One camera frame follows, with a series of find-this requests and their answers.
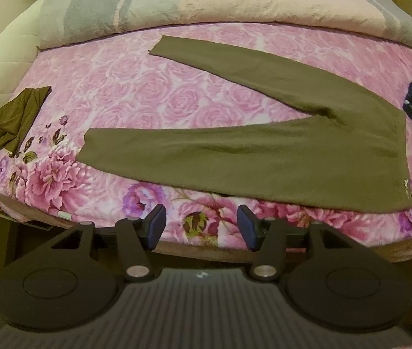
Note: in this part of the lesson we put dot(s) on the olive green pants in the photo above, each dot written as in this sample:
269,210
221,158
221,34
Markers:
300,152

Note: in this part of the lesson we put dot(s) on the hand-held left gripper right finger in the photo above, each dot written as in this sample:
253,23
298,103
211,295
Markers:
248,225

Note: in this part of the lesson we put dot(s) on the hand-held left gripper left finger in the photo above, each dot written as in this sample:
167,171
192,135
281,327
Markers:
155,225

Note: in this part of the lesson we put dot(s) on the brown bed frame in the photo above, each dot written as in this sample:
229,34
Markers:
373,252

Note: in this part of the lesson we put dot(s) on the olive green top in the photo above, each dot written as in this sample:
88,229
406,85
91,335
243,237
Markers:
17,120

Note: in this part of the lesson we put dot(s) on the pink floral blanket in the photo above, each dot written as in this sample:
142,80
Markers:
147,87

